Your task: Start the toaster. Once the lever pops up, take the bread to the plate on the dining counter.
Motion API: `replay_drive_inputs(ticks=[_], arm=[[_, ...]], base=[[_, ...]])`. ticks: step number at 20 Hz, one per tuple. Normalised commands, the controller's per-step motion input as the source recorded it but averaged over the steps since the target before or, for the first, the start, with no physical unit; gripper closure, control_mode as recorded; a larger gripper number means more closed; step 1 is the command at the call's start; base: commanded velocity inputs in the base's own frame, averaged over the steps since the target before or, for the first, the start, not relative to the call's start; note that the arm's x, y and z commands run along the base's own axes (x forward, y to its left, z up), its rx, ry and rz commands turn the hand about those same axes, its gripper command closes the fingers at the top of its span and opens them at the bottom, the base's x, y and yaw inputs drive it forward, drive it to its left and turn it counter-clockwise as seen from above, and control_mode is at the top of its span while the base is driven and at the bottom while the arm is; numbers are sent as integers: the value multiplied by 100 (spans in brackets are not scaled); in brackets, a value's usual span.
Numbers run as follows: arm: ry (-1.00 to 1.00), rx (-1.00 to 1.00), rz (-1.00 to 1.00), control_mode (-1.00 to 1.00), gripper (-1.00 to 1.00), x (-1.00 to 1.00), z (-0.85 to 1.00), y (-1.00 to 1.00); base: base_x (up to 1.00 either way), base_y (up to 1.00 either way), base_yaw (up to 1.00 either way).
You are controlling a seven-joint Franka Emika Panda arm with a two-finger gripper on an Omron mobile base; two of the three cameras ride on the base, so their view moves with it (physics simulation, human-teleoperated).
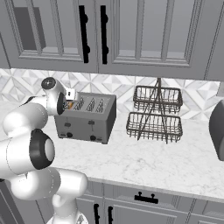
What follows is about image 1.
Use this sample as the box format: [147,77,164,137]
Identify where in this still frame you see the dark grey rounded appliance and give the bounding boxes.
[208,99,224,162]

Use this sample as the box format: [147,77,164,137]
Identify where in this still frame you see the black wall cupboard handle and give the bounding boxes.
[78,4,91,64]
[99,4,109,66]

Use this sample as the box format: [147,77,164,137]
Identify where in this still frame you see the grey wall cupboard door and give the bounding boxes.
[97,0,218,81]
[0,0,99,74]

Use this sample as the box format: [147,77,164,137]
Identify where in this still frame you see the orange-brown bread slice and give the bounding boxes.
[63,101,74,111]

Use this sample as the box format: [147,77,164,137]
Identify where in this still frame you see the black drawer handle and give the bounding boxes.
[133,191,159,205]

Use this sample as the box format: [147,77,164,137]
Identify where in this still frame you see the grey base cupboard door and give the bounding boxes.
[74,194,105,224]
[103,197,189,224]

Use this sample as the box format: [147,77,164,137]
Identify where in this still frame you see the grey metal toaster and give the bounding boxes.
[53,91,117,145]

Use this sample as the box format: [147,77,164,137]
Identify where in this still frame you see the grey wall cupboard side panel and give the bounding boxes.
[204,0,224,83]

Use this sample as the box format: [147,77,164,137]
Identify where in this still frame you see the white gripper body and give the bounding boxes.
[71,89,79,102]

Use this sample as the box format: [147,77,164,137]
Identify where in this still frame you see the black base cupboard handle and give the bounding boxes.
[93,203,101,224]
[107,205,115,224]

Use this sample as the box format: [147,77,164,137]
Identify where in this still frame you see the grey drawer front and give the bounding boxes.
[102,183,196,212]
[186,198,224,224]

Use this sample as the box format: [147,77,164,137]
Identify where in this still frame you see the brown two-tier wire basket stand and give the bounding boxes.
[125,77,184,144]

